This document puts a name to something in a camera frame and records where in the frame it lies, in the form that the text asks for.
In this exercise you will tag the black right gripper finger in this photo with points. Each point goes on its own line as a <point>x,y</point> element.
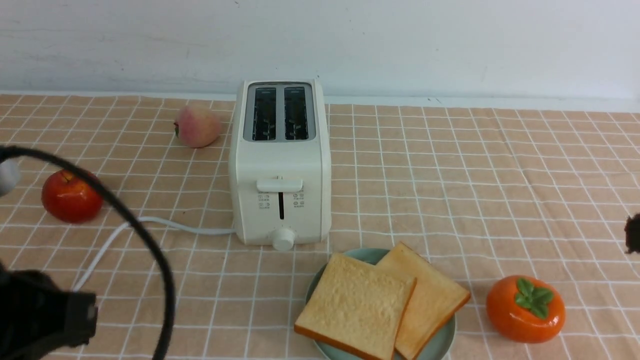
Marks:
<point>632,234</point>

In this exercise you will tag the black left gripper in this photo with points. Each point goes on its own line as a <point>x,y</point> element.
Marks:
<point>37,317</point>

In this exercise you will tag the toast slice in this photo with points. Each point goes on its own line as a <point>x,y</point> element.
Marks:
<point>434,301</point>
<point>357,307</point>

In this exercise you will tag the orange checked tablecloth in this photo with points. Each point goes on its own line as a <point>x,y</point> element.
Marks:
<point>482,193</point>

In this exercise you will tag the red apple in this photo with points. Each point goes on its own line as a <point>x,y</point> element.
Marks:
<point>70,199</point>

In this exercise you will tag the orange persimmon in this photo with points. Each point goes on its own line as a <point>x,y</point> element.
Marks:
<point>525,309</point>

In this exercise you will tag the pink peach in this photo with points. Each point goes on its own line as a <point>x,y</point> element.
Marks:
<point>196,126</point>

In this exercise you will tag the white two-slot toaster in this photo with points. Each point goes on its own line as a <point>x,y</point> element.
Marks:
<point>279,164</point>

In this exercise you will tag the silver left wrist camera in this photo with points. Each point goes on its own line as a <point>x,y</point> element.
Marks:
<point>10,176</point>

